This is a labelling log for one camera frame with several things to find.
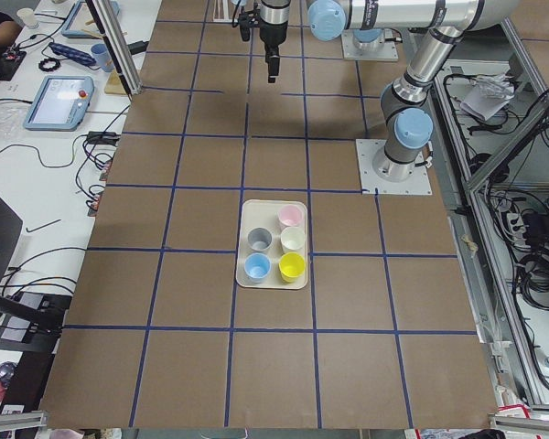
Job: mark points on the aluminium frame post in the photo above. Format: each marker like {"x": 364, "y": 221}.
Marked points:
{"x": 113, "y": 37}

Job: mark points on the blue cup on tray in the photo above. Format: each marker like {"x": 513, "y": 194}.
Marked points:
{"x": 257, "y": 267}

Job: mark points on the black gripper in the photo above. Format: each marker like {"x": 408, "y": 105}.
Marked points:
{"x": 274, "y": 33}

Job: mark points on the crumpled white paper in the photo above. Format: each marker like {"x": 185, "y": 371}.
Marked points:
{"x": 488, "y": 96}

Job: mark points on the white cup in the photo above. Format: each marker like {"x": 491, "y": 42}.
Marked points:
{"x": 293, "y": 239}

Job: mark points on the teach pendant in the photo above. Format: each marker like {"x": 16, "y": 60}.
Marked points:
{"x": 60, "y": 104}
{"x": 79, "y": 22}

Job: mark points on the black ring part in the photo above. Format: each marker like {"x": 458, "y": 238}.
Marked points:
{"x": 49, "y": 64}

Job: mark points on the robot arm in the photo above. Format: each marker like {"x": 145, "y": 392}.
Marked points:
{"x": 370, "y": 39}
{"x": 444, "y": 22}

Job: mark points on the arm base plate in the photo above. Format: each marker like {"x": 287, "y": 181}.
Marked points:
{"x": 383, "y": 48}
{"x": 380, "y": 176}

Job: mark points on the grey cup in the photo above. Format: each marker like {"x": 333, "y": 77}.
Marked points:
{"x": 260, "y": 240}

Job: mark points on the blue mug on desk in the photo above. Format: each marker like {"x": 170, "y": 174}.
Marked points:
{"x": 102, "y": 57}

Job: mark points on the wooden stand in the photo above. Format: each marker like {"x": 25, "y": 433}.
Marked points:
{"x": 117, "y": 85}

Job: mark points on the pink cup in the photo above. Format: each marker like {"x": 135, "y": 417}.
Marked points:
{"x": 290, "y": 216}

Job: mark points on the near teach pendant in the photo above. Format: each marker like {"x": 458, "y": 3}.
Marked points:
{"x": 60, "y": 104}

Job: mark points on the yellow cup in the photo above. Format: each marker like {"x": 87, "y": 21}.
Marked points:
{"x": 292, "y": 266}

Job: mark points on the paper cup on desk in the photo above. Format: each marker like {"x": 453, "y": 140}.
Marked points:
{"x": 28, "y": 18}

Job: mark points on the person forearm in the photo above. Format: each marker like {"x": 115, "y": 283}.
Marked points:
{"x": 9, "y": 31}

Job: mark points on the far teach pendant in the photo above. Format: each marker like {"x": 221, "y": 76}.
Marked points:
{"x": 79, "y": 22}

